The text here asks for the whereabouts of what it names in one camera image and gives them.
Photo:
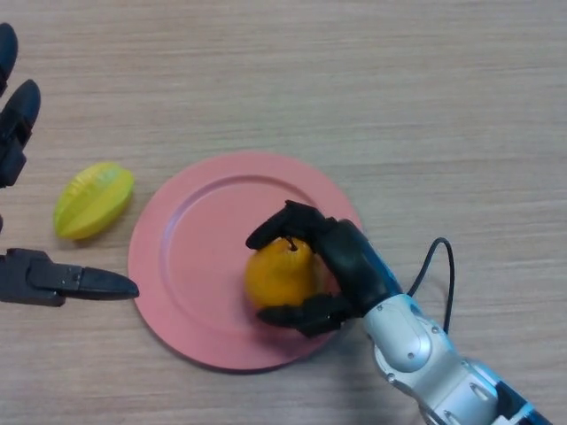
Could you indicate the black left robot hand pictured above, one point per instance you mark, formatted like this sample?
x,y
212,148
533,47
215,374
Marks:
x,y
31,279

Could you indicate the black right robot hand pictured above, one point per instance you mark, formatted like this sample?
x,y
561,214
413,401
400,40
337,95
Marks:
x,y
354,265

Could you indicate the yellow orange pear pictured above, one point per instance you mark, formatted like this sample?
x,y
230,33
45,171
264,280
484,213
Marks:
x,y
279,279

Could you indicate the pink round plate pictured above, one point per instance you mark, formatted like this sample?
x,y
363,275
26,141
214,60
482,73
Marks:
x,y
199,265

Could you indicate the yellow green starfruit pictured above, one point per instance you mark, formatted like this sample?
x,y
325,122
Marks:
x,y
93,206

